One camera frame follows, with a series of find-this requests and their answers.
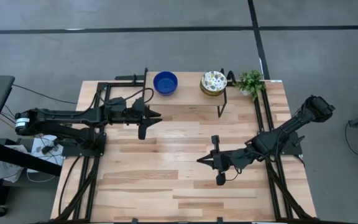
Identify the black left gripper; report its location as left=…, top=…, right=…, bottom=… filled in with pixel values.
left=126, top=96, right=163, bottom=140

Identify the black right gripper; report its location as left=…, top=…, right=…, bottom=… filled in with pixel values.
left=196, top=134, right=251, bottom=187

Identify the blue plastic bowl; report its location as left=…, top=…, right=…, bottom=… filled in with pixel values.
left=153, top=71, right=179, bottom=96

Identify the wooden shelf with black legs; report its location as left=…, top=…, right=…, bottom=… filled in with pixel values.
left=141, top=67, right=229, bottom=118

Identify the small potted green plant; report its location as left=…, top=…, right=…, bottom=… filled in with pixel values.
left=233, top=69, right=267, bottom=102

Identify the white paper sheet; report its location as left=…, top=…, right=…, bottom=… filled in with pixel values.
left=30, top=134, right=64, bottom=174

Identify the black metal beam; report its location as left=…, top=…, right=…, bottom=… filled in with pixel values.
left=0, top=139, right=62, bottom=177

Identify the white cloth bag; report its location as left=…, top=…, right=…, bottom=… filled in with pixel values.
left=0, top=144, right=24, bottom=184

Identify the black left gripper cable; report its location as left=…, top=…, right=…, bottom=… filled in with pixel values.
left=96, top=88, right=155, bottom=106

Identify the black aluminium table frame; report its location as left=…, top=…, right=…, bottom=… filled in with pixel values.
left=54, top=67, right=315, bottom=224

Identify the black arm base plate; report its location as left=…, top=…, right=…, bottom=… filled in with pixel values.
left=61, top=133, right=108, bottom=157
left=283, top=132, right=304, bottom=156

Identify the thick black cable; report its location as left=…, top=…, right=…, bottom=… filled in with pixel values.
left=58, top=155, right=82, bottom=215

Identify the white cable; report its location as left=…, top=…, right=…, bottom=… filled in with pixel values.
left=26, top=169, right=57, bottom=184

